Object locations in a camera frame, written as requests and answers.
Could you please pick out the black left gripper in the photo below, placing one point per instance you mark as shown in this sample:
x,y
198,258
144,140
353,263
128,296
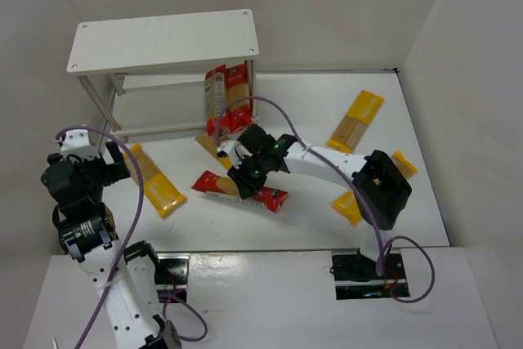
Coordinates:
x,y
113,167

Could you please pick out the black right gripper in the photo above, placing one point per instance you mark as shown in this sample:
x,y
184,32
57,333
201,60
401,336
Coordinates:
x,y
248,167

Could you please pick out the red spaghetti bag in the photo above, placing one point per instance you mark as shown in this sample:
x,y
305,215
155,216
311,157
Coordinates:
x,y
209,183

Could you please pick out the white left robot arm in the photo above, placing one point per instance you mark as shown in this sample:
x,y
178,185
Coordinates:
x,y
75,179

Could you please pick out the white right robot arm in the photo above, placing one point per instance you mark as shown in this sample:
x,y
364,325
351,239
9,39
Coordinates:
x,y
381,191

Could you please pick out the yellow pasta bag centre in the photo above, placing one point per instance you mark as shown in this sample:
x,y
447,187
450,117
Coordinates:
x,y
208,143

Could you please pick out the yellow pasta bag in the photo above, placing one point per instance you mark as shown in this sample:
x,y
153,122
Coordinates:
x,y
208,143
349,131
346,204
158,189

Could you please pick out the red spaghetti bag shelf right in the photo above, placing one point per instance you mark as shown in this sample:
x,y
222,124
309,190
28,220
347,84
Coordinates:
x,y
238,113

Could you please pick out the red spaghetti bag shelf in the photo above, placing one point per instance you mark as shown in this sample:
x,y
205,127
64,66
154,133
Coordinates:
x,y
215,94
238,113

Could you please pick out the yellow pasta bag left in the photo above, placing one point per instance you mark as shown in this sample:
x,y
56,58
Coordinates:
x,y
158,189

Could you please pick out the red spaghetti bag shelf left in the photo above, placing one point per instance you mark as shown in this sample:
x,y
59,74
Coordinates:
x,y
215,94

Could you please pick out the yellow pasta bag near right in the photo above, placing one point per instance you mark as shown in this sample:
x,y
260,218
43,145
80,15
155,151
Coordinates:
x,y
346,204

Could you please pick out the white shelf with metal legs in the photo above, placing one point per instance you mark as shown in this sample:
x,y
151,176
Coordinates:
x,y
146,75

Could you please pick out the yellow pasta bag far right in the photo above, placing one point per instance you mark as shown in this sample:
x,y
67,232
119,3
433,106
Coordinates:
x,y
349,131

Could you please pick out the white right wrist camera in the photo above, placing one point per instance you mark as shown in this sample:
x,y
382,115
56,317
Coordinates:
x,y
232,150

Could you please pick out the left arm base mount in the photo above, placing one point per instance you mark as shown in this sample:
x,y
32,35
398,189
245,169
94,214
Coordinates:
x,y
171,277

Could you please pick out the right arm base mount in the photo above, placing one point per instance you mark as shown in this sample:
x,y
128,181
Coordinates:
x,y
355,277

